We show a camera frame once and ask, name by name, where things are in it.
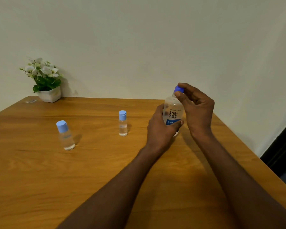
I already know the person's left hand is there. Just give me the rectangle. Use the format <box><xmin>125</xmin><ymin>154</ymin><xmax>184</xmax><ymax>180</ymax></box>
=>
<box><xmin>146</xmin><ymin>104</ymin><xmax>184</xmax><ymax>153</ymax></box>

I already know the person's right hand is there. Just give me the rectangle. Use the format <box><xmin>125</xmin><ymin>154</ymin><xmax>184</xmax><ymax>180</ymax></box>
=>
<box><xmin>174</xmin><ymin>83</ymin><xmax>215</xmax><ymax>139</ymax></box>

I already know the clear labelled solution bottle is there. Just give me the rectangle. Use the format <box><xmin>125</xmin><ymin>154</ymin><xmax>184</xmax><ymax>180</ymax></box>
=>
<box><xmin>163</xmin><ymin>92</ymin><xmax>184</xmax><ymax>137</ymax></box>

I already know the person's left forearm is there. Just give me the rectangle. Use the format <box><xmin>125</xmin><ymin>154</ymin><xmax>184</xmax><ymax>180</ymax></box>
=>
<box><xmin>56</xmin><ymin>141</ymin><xmax>170</xmax><ymax>229</ymax></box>

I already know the person's right forearm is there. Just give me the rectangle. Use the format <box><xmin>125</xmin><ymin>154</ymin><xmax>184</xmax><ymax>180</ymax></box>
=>
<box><xmin>190</xmin><ymin>131</ymin><xmax>286</xmax><ymax>229</ymax></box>

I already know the slim small clear bottle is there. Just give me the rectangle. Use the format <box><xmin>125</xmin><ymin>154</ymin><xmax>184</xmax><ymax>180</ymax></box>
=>
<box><xmin>119</xmin><ymin>110</ymin><xmax>128</xmax><ymax>137</ymax></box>

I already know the wide small clear bottle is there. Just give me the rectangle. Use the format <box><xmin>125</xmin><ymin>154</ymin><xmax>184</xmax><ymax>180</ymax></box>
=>
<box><xmin>56</xmin><ymin>120</ymin><xmax>76</xmax><ymax>151</ymax></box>

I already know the white ceramic plant pot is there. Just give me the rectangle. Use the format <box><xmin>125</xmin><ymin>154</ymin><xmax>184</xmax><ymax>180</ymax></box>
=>
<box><xmin>36</xmin><ymin>86</ymin><xmax>61</xmax><ymax>103</ymax></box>

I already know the artificial white flower plant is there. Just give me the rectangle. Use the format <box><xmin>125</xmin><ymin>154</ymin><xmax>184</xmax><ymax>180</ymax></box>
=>
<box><xmin>20</xmin><ymin>57</ymin><xmax>62</xmax><ymax>93</ymax></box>

